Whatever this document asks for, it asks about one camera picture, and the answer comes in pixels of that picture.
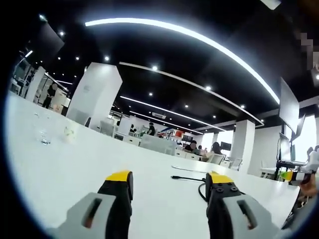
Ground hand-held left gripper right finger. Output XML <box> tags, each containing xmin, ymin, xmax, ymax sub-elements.
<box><xmin>205</xmin><ymin>170</ymin><xmax>285</xmax><ymax>239</ymax></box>

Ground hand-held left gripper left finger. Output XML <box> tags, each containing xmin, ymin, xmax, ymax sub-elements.
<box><xmin>45</xmin><ymin>170</ymin><xmax>134</xmax><ymax>239</ymax></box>

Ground black charging cable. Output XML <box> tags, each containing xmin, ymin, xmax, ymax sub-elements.
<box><xmin>170</xmin><ymin>175</ymin><xmax>208</xmax><ymax>202</ymax></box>

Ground white desk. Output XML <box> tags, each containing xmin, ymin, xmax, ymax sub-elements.
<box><xmin>4</xmin><ymin>91</ymin><xmax>301</xmax><ymax>239</ymax></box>

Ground frosted desk partition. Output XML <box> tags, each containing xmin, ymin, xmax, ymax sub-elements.
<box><xmin>139</xmin><ymin>134</ymin><xmax>176</xmax><ymax>155</ymax></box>

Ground person's right hand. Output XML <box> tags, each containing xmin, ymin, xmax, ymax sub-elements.
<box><xmin>300</xmin><ymin>174</ymin><xmax>319</xmax><ymax>203</ymax></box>

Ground small white table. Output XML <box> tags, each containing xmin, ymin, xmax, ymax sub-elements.
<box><xmin>260</xmin><ymin>166</ymin><xmax>278</xmax><ymax>179</ymax></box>

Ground small monitor screen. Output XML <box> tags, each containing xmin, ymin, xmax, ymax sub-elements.
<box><xmin>278</xmin><ymin>132</ymin><xmax>293</xmax><ymax>163</ymax></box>

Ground white office chair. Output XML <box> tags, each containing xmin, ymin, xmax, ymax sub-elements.
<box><xmin>230</xmin><ymin>157</ymin><xmax>243</xmax><ymax>171</ymax></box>
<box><xmin>209</xmin><ymin>152</ymin><xmax>226</xmax><ymax>165</ymax></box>

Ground slim white pillar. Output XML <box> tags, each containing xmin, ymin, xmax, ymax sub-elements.
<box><xmin>230</xmin><ymin>119</ymin><xmax>256</xmax><ymax>175</ymax></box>

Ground clear plastic cup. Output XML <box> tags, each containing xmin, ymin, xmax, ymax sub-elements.
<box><xmin>63</xmin><ymin>124</ymin><xmax>78</xmax><ymax>143</ymax></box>

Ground clear plastic packaging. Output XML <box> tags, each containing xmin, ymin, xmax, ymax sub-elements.
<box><xmin>33</xmin><ymin>112</ymin><xmax>53</xmax><ymax>146</ymax></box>

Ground thin straight ceiling light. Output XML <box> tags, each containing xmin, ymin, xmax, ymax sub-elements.
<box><xmin>129</xmin><ymin>110</ymin><xmax>204</xmax><ymax>135</ymax></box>
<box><xmin>120</xmin><ymin>95</ymin><xmax>226</xmax><ymax>131</ymax></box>

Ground wide white pillar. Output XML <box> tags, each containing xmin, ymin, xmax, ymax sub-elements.
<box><xmin>65</xmin><ymin>62</ymin><xmax>124</xmax><ymax>128</ymax></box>

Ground narrow white pillar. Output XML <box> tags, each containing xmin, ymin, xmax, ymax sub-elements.
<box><xmin>25</xmin><ymin>65</ymin><xmax>47</xmax><ymax>103</ymax></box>

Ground group of round ceiling spotlights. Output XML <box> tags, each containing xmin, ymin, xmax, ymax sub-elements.
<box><xmin>38</xmin><ymin>14</ymin><xmax>246</xmax><ymax>119</ymax></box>

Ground long curved ceiling light strip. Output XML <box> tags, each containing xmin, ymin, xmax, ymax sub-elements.
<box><xmin>84</xmin><ymin>17</ymin><xmax>281</xmax><ymax>106</ymax></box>

